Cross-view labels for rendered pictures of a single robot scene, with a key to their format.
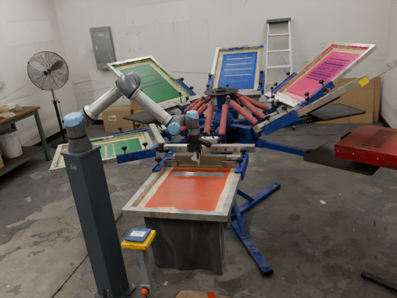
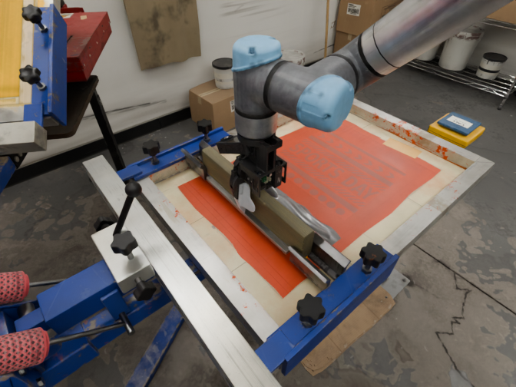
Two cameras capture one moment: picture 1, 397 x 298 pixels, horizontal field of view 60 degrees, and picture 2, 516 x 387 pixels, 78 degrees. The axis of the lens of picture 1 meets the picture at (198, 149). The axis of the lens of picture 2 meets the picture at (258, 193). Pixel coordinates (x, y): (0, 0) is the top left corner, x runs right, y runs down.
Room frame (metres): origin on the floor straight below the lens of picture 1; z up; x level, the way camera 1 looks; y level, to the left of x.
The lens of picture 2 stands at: (2.56, 0.29, 1.52)
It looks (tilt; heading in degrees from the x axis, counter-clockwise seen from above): 44 degrees down; 214
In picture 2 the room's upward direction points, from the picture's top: straight up
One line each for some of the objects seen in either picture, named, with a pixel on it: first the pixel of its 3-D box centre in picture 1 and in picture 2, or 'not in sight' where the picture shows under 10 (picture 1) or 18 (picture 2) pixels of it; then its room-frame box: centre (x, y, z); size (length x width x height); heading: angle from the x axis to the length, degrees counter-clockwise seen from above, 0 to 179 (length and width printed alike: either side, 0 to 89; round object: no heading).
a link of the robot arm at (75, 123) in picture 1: (75, 124); not in sight; (2.12, 0.76, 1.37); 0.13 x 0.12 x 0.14; 173
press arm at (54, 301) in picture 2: not in sight; (99, 285); (2.47, -0.10, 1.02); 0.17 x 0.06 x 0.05; 163
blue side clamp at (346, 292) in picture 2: (163, 164); (335, 302); (2.25, 0.26, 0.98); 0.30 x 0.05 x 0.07; 163
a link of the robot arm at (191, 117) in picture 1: (192, 119); (257, 77); (2.15, 0.02, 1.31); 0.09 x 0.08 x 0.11; 83
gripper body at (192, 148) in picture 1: (194, 142); (259, 158); (2.15, 0.02, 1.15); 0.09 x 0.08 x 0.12; 73
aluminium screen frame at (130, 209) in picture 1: (192, 181); (314, 173); (1.94, 0.06, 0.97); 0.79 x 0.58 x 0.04; 163
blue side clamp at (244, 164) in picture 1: (241, 165); (183, 158); (2.08, -0.28, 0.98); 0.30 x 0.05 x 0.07; 163
